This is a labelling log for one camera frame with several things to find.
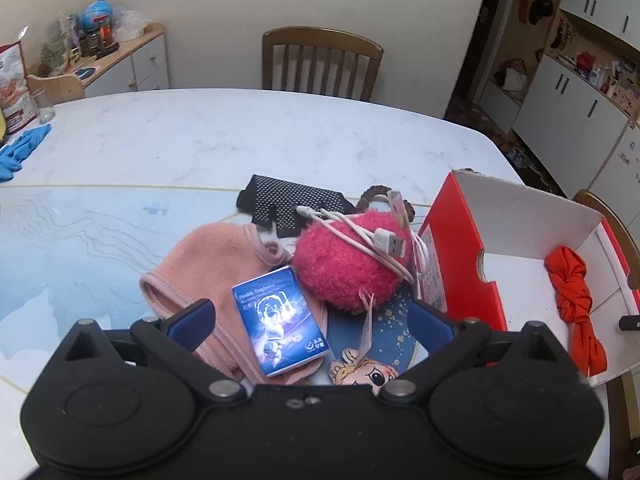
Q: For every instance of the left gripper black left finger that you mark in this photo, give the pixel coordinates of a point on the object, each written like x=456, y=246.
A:
x=169, y=344

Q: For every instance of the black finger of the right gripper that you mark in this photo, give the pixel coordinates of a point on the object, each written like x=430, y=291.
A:
x=629, y=322

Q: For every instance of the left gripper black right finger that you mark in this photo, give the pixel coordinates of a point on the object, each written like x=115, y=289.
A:
x=451, y=347

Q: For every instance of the pink cartoon sticker packet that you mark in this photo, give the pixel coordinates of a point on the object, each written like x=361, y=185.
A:
x=427, y=278

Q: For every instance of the red knotted cloth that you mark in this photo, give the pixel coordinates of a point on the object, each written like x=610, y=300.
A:
x=567, y=274

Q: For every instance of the cartoon face plush keychain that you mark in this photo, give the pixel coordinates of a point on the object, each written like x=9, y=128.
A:
x=355, y=370

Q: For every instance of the red white cardboard box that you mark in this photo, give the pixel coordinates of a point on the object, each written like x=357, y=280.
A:
x=491, y=237

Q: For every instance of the blue card pack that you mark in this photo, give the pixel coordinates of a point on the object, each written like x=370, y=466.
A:
x=283, y=332

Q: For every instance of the pink fuzzy plush ball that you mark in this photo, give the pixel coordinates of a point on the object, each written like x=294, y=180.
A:
x=334, y=260

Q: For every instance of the black dotted glove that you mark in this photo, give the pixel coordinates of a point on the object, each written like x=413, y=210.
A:
x=273, y=201

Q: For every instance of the light wooden chair near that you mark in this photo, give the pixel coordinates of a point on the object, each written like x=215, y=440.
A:
x=612, y=259

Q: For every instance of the blue rubber glove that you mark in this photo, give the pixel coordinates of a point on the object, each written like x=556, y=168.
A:
x=12, y=156

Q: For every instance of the clear drinking glass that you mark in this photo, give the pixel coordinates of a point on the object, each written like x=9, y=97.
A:
x=43, y=101

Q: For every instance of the small wooden child chair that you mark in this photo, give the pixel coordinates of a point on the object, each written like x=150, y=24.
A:
x=60, y=89

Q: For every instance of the white sideboard cabinet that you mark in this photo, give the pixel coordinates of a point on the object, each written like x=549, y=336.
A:
x=140, y=64

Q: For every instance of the red white snack bag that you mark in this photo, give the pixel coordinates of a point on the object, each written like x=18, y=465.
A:
x=17, y=106

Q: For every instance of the dark wooden chair far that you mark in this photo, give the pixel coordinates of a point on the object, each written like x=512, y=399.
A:
x=318, y=60

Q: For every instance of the white wall cabinet unit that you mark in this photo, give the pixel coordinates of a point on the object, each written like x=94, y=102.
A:
x=563, y=76

